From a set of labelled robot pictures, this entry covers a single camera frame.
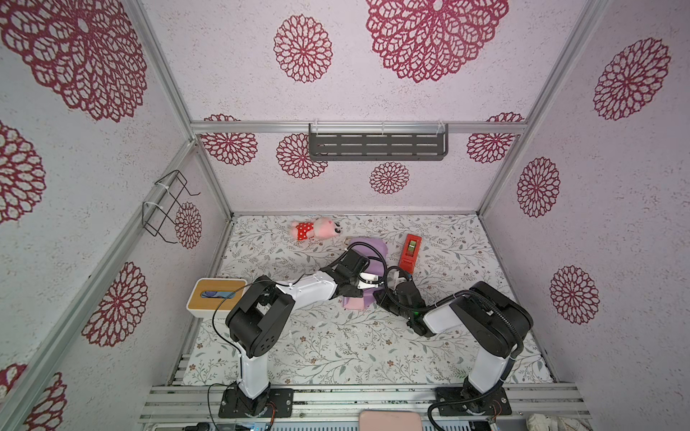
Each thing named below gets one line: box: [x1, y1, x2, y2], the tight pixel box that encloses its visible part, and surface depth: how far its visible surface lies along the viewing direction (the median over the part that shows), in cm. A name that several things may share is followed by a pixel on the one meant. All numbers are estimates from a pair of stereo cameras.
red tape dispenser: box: [398, 233, 424, 275], surface depth 103 cm
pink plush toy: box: [290, 216, 344, 242], surface depth 109 cm
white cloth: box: [525, 413, 594, 431], surface depth 69 cm
